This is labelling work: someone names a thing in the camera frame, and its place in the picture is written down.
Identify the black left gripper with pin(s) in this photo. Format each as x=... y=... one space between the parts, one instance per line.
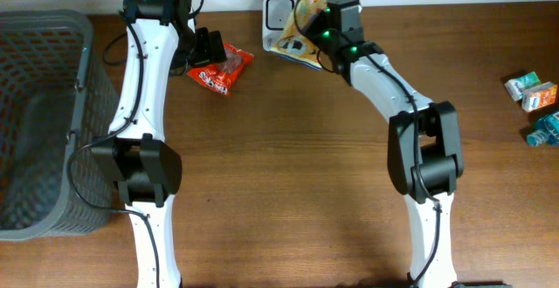
x=211 y=49

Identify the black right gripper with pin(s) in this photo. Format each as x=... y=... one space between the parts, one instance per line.
x=314 y=33

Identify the red snack bag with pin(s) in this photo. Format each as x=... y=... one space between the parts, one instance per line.
x=222 y=76

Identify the yellow snack bag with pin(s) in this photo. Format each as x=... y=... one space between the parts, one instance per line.
x=292 y=44

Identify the green tissue pack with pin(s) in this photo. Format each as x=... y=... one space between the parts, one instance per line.
x=515 y=87

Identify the orange tissue pack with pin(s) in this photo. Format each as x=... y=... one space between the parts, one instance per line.
x=538 y=97

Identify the teal mouthwash bottle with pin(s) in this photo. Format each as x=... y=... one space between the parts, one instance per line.
x=546 y=131

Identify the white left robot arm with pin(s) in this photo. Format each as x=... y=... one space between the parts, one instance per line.
x=146 y=172

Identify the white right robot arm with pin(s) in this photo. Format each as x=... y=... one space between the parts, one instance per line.
x=424 y=156

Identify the white barcode scanner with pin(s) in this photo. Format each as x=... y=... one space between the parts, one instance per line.
x=274 y=16

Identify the grey plastic lattice basket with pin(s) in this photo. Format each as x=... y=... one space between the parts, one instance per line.
x=55 y=98

